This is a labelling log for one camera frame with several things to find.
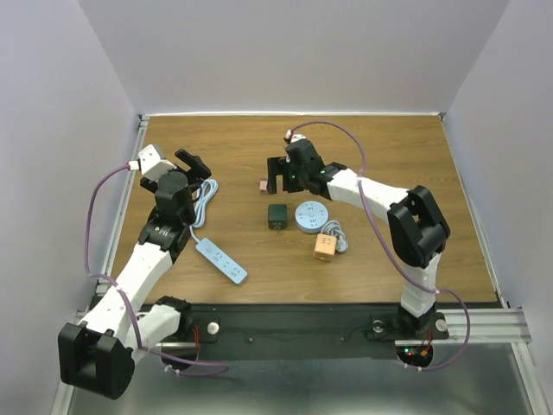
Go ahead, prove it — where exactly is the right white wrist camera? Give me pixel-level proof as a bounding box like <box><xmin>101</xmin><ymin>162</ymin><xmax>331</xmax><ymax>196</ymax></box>
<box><xmin>283</xmin><ymin>131</ymin><xmax>306</xmax><ymax>145</ymax></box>

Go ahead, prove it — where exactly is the light blue power cord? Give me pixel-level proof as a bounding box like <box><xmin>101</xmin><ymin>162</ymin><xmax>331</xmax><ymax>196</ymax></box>
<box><xmin>188</xmin><ymin>179</ymin><xmax>219</xmax><ymax>246</ymax></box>

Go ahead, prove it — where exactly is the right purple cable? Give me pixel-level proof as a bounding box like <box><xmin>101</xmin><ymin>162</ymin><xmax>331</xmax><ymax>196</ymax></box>
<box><xmin>289</xmin><ymin>120</ymin><xmax>472</xmax><ymax>374</ymax></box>

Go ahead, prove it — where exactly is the orange cube socket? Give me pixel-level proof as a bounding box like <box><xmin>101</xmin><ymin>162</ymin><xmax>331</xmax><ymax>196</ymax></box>
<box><xmin>313</xmin><ymin>233</ymin><xmax>338</xmax><ymax>262</ymax></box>

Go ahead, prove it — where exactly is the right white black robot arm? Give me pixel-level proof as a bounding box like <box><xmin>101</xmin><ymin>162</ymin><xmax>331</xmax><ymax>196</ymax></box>
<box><xmin>267</xmin><ymin>138</ymin><xmax>450</xmax><ymax>337</ymax></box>

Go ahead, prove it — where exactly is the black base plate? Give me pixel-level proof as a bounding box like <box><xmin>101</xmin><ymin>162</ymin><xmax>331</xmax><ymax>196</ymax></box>
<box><xmin>157</xmin><ymin>303</ymin><xmax>449</xmax><ymax>361</ymax></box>

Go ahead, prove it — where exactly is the dark green cube adapter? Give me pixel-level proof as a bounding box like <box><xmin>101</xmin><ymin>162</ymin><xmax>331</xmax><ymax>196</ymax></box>
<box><xmin>267</xmin><ymin>203</ymin><xmax>288</xmax><ymax>230</ymax></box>

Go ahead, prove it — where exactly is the round light blue socket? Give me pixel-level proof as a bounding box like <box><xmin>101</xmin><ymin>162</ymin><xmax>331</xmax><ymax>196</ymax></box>
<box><xmin>295</xmin><ymin>201</ymin><xmax>329</xmax><ymax>234</ymax></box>

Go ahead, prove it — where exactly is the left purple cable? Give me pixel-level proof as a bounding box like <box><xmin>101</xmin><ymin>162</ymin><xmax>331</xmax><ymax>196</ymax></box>
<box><xmin>84</xmin><ymin>165</ymin><xmax>230</xmax><ymax>378</ymax></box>

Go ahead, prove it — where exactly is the purple cable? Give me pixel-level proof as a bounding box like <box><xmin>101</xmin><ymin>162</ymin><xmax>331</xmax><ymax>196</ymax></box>
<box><xmin>289</xmin><ymin>120</ymin><xmax>472</xmax><ymax>374</ymax></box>
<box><xmin>84</xmin><ymin>165</ymin><xmax>230</xmax><ymax>378</ymax></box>

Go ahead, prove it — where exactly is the light blue power strip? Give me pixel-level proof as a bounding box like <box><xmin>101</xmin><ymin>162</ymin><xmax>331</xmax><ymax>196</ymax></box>
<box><xmin>195</xmin><ymin>238</ymin><xmax>247</xmax><ymax>285</ymax></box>

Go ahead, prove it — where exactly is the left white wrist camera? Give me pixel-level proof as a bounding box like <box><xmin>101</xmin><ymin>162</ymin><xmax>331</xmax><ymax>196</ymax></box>
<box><xmin>138</xmin><ymin>144</ymin><xmax>176</xmax><ymax>182</ymax></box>

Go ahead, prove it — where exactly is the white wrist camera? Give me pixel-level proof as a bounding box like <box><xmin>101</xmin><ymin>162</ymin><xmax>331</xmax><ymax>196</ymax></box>
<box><xmin>138</xmin><ymin>144</ymin><xmax>176</xmax><ymax>182</ymax></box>
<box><xmin>283</xmin><ymin>131</ymin><xmax>306</xmax><ymax>145</ymax></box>

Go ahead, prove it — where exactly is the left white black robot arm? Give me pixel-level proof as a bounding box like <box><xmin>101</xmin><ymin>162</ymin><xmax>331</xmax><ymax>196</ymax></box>
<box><xmin>58</xmin><ymin>144</ymin><xmax>211</xmax><ymax>399</ymax></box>

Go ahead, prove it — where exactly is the aluminium rail frame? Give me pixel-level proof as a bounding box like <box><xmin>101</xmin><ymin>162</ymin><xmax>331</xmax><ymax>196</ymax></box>
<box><xmin>51</xmin><ymin>112</ymin><xmax>537</xmax><ymax>415</ymax></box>

